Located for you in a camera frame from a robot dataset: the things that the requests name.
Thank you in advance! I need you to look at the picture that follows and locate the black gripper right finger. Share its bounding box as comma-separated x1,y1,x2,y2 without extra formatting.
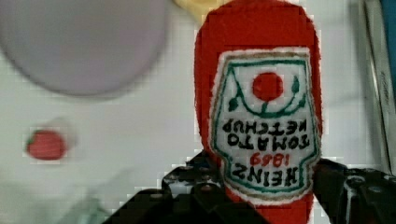
313,159,396,224

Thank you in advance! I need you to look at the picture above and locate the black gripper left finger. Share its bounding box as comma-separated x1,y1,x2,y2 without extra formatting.
103,152,268,224

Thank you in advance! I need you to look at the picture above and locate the plush red ketchup bottle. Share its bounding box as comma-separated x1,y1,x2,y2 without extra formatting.
194,0,322,224

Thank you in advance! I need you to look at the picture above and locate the plush strawberry near plate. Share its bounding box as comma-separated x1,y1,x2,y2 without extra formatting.
26,130,66,161

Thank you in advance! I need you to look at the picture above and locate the black toaster oven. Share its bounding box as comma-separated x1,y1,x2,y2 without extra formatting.
359,0,395,175

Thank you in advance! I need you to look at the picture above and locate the plush peeled banana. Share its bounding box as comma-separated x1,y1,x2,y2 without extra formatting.
172,0,232,24

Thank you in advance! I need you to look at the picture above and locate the round grey plate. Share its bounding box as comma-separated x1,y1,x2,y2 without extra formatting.
0,0,167,96

